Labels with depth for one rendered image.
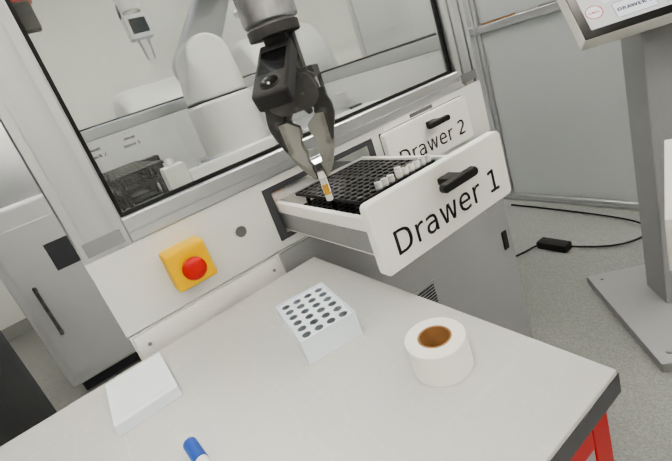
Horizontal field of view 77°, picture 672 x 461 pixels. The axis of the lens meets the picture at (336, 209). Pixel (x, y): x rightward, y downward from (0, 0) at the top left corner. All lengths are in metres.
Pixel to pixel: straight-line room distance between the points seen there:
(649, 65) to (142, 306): 1.39
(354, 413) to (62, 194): 0.55
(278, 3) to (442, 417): 0.50
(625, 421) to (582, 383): 1.00
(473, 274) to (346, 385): 0.80
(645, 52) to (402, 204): 1.03
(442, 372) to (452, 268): 0.74
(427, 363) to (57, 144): 0.61
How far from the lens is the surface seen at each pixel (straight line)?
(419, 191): 0.61
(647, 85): 1.51
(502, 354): 0.53
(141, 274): 0.81
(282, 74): 0.52
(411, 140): 1.04
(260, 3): 0.58
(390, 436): 0.48
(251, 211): 0.84
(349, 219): 0.64
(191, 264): 0.74
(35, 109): 0.78
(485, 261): 1.32
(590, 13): 1.35
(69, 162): 0.78
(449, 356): 0.48
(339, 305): 0.62
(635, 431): 1.47
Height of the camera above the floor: 1.11
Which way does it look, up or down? 18 degrees down
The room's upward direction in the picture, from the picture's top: 20 degrees counter-clockwise
